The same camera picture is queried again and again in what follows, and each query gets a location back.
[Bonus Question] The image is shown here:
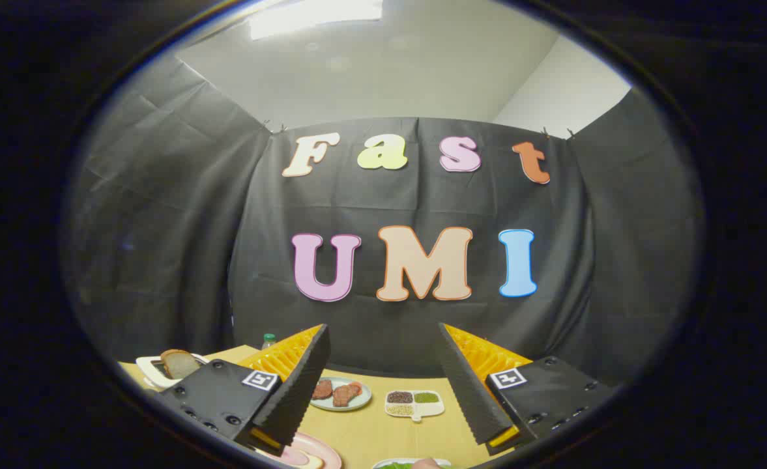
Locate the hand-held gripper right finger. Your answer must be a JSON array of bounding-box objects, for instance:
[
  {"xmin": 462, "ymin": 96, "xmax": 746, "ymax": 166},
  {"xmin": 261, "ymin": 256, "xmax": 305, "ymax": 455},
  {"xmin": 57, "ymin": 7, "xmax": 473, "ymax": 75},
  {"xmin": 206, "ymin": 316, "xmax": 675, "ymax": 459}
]
[{"xmin": 435, "ymin": 322, "xmax": 618, "ymax": 457}]

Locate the ceiling light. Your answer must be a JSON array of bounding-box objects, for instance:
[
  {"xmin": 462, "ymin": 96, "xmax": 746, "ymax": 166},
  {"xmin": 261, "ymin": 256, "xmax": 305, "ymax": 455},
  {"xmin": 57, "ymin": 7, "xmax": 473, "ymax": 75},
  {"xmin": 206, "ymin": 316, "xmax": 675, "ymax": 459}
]
[{"xmin": 249, "ymin": 0, "xmax": 384, "ymax": 40}]

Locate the plain bread slice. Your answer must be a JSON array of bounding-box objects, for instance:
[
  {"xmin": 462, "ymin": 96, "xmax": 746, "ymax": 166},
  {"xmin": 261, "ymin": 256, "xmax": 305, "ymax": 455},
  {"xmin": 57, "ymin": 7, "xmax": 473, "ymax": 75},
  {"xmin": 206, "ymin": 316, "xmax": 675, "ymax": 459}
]
[{"xmin": 160, "ymin": 349, "xmax": 202, "ymax": 380}]

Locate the pale blue plate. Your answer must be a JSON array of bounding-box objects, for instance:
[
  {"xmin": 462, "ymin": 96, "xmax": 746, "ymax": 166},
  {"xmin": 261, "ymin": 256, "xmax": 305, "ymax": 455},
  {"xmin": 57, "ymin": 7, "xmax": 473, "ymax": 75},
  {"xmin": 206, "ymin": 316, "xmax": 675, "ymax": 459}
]
[{"xmin": 308, "ymin": 377, "xmax": 373, "ymax": 412}]

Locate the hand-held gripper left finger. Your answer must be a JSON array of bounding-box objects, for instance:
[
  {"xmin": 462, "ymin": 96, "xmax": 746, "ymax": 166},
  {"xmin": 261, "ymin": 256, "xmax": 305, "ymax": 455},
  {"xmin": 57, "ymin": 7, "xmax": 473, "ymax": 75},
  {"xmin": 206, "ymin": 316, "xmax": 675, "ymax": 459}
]
[{"xmin": 158, "ymin": 324, "xmax": 332, "ymax": 457}]

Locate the white plate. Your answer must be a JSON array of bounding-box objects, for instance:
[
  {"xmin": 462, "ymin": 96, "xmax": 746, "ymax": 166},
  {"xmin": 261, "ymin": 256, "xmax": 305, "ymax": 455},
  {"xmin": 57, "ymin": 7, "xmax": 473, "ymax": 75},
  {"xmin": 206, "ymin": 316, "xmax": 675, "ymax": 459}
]
[{"xmin": 372, "ymin": 458, "xmax": 453, "ymax": 469}]

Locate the white toaster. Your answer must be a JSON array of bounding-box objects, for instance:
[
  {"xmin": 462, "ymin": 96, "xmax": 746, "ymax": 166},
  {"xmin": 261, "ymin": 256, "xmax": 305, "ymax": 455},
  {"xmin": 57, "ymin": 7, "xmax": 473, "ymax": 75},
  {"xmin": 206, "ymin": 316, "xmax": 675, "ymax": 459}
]
[{"xmin": 136, "ymin": 352, "xmax": 211, "ymax": 391}]

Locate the pink plate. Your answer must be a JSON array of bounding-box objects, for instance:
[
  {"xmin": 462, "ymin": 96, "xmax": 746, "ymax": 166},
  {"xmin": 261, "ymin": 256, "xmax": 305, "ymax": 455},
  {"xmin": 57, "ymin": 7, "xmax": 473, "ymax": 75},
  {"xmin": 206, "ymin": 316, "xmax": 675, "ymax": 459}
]
[{"xmin": 253, "ymin": 431, "xmax": 343, "ymax": 469}]

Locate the white divided bean dish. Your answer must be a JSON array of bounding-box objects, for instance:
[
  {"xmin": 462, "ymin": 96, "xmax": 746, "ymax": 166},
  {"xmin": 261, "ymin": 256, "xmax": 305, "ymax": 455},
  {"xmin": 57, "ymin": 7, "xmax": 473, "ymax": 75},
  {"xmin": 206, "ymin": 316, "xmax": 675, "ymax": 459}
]
[{"xmin": 384, "ymin": 390, "xmax": 446, "ymax": 423}]

